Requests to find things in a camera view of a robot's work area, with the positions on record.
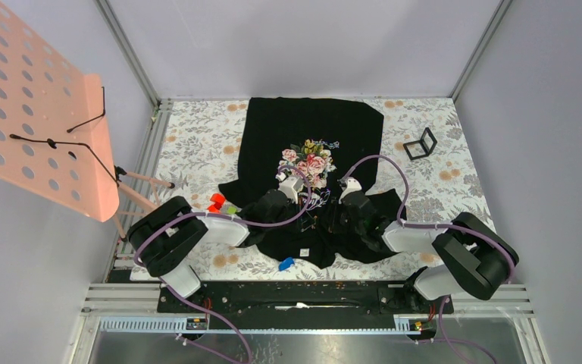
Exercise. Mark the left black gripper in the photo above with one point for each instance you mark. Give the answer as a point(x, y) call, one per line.
point(301, 222)

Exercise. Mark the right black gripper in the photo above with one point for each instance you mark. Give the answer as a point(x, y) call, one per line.
point(335, 227)

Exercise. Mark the black floral t-shirt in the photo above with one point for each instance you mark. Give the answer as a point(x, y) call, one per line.
point(319, 140)

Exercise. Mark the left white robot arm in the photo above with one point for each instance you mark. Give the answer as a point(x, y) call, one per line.
point(165, 237)

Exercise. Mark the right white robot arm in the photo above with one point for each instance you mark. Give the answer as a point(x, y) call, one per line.
point(475, 260)

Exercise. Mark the black brooch box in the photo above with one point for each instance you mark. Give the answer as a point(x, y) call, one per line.
point(423, 147)

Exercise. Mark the blue clip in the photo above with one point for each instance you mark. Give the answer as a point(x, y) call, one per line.
point(286, 264)

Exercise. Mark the orange red block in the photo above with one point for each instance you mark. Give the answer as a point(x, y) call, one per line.
point(217, 202)

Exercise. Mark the floral table mat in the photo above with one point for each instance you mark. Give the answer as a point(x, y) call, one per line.
point(200, 150)

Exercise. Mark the pink perforated music stand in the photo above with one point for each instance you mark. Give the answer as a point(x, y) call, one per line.
point(54, 135)

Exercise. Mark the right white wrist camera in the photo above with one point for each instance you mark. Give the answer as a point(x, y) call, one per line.
point(348, 185)

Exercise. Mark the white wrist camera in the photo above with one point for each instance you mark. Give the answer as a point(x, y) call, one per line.
point(348, 185)
point(290, 186)

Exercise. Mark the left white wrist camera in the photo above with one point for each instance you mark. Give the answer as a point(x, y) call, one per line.
point(290, 186)

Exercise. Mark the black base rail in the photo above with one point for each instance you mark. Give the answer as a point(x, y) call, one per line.
point(322, 300)

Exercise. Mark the grey cable duct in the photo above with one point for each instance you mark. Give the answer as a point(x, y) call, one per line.
point(198, 324)

